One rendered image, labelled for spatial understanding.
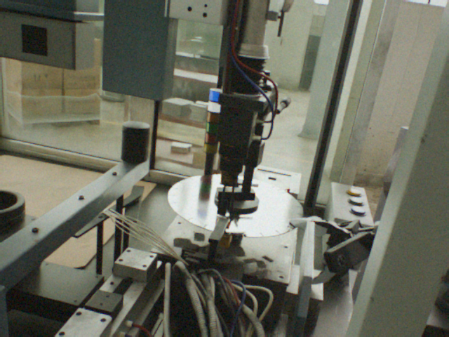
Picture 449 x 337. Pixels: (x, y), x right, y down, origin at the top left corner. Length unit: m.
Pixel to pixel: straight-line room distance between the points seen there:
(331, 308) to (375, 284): 0.77
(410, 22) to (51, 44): 3.50
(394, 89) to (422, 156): 3.82
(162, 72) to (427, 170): 0.51
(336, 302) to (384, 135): 3.18
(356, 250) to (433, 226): 0.59
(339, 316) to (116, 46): 0.76
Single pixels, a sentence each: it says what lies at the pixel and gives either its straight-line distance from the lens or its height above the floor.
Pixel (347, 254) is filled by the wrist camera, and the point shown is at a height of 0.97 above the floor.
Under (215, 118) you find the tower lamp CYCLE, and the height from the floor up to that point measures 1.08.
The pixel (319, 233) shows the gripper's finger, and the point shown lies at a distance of 0.90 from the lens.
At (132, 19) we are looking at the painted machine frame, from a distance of 0.70.
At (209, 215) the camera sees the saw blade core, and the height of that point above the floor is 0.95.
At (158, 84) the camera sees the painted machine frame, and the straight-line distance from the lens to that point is 0.69.
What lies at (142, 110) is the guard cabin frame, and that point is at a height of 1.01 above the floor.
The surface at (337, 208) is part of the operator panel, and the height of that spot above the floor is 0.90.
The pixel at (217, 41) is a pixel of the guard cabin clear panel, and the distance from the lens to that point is 1.39.
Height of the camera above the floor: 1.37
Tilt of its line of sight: 21 degrees down
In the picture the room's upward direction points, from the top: 9 degrees clockwise
